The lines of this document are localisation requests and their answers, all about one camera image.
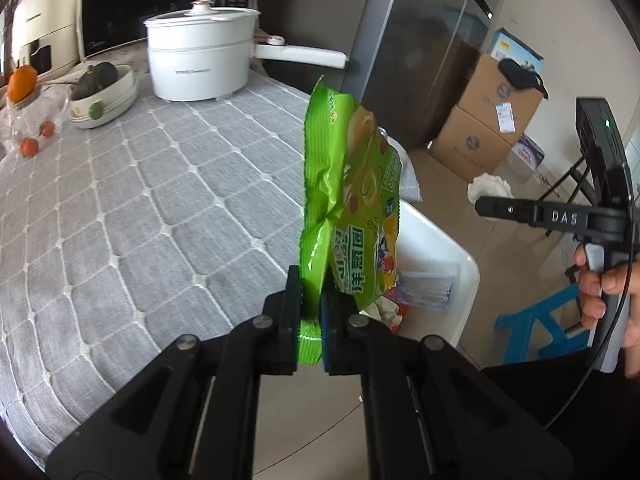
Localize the green onion rings snack bag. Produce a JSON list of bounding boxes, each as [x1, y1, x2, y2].
[[298, 81, 401, 365]]

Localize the grey checked tablecloth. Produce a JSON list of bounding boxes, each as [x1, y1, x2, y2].
[[1, 74, 308, 465]]

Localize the white ceramic bowl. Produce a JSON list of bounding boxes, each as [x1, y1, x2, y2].
[[68, 64, 139, 129]]

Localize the dark green pumpkin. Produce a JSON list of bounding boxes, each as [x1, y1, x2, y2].
[[72, 62, 118, 101]]

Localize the lower cardboard box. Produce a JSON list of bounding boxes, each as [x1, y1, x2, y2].
[[428, 105, 522, 182]]

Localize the white plastic trash bin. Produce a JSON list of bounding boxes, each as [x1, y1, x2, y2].
[[385, 202, 480, 346]]

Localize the white tissue wad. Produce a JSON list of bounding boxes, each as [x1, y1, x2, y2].
[[466, 174, 513, 205]]

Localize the black folding chair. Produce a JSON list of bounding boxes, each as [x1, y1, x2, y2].
[[539, 154, 601, 239]]

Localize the black cable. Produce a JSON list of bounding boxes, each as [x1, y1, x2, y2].
[[541, 209, 640, 430]]

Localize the small tangerine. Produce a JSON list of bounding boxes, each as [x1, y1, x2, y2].
[[39, 120, 55, 138], [17, 138, 39, 158]]

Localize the large orange fruit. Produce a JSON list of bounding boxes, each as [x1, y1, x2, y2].
[[6, 65, 38, 103]]

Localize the grey refrigerator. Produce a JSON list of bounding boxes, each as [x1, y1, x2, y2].
[[258, 0, 500, 150]]

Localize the person's right hand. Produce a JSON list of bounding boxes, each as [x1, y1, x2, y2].
[[574, 246, 640, 379]]

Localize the clear crushed plastic bottle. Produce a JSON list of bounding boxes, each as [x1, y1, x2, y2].
[[394, 272, 456, 310]]

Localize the white electric cooking pot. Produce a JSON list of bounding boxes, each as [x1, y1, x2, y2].
[[144, 0, 347, 102]]

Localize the blue plastic stool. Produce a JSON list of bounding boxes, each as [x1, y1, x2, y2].
[[493, 283, 591, 366]]

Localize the white paper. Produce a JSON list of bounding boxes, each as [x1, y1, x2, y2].
[[360, 296, 409, 334]]

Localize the cream air fryer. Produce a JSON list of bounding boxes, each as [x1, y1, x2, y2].
[[11, 0, 79, 80]]

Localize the right forearm black sleeve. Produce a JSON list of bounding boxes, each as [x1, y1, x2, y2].
[[482, 350, 639, 479]]

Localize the upper cardboard box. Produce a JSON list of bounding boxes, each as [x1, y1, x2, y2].
[[458, 54, 544, 145]]

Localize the cardboard box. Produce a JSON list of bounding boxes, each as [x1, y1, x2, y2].
[[428, 105, 522, 182], [458, 54, 544, 145]]

